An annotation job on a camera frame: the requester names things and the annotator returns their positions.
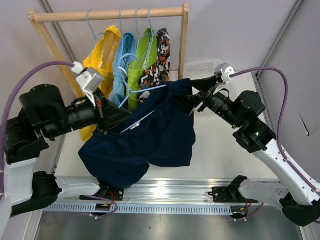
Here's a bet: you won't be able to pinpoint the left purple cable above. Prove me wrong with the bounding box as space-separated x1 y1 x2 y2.
0 61 76 198

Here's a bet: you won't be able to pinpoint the yellow shorts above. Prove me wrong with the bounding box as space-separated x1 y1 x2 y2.
80 25 122 142

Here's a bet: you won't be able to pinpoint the blue hanger of yellow shorts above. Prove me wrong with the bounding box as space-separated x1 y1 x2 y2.
86 9 107 64

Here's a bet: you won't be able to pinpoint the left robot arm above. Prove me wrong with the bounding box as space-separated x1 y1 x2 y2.
2 84 132 217

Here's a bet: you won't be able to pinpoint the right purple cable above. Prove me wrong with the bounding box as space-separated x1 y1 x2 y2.
229 66 320 193

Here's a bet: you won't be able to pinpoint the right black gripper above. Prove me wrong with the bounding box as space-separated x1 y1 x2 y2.
173 75 243 129

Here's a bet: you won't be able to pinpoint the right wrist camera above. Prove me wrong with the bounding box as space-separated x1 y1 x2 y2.
213 63 235 95

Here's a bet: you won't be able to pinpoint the blue hanger of camouflage shorts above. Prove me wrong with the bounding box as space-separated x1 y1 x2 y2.
143 8 156 70

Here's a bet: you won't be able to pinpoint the wooden clothes rack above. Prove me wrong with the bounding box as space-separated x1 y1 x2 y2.
27 2 190 101

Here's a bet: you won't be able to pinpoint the slotted cable duct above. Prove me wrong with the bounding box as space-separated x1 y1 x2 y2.
44 202 234 216

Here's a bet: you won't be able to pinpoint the blue hanger of navy shorts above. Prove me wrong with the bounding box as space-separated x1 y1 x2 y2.
118 84 167 134

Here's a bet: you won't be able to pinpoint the blue hanger of light blue shorts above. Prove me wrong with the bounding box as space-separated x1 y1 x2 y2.
114 8 138 74

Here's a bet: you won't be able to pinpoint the purple cable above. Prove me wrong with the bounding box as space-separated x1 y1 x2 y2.
0 61 76 198
229 66 320 193

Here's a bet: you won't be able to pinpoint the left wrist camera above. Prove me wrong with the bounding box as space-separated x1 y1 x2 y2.
71 61 104 107

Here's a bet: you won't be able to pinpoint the navy blue shorts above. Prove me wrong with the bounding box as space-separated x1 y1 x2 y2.
78 78 196 189

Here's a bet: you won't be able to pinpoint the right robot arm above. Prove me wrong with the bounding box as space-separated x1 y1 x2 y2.
174 77 320 227

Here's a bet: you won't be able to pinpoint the light blue shorts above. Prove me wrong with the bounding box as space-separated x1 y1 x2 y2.
109 32 137 106

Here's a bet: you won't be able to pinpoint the white plastic basket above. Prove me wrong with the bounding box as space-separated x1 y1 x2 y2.
183 59 223 80

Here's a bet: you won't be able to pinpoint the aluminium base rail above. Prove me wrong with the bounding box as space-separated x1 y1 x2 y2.
99 178 288 205

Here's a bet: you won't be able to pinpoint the lime green shorts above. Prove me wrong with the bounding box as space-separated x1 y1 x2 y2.
126 27 158 111

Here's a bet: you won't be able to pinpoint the blue hanger of green shorts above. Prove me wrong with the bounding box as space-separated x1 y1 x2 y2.
134 7 150 71

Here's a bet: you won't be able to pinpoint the camouflage patterned shorts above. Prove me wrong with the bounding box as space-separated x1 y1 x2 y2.
138 28 171 104

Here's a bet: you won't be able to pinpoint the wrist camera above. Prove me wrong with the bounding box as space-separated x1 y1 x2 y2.
71 61 104 107
213 63 235 95

